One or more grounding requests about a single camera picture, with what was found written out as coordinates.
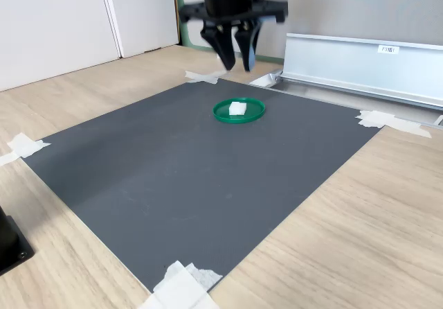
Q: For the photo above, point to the small white plastic terminal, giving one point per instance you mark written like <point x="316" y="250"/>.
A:
<point x="237" y="108"/>

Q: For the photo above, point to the round green lid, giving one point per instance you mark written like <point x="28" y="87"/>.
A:
<point x="221" y="115"/>

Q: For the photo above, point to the white tape patch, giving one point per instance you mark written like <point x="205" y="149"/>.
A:
<point x="176" y="288"/>
<point x="380" y="120"/>
<point x="204" y="76"/>
<point x="24" y="145"/>

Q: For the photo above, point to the white partition panel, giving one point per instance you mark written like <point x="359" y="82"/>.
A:
<point x="142" y="21"/>
<point x="52" y="28"/>

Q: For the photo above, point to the small white printed label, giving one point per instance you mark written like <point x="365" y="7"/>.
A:
<point x="388" y="49"/>

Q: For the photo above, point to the dark grey mat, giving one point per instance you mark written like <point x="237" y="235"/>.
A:
<point x="173" y="184"/>

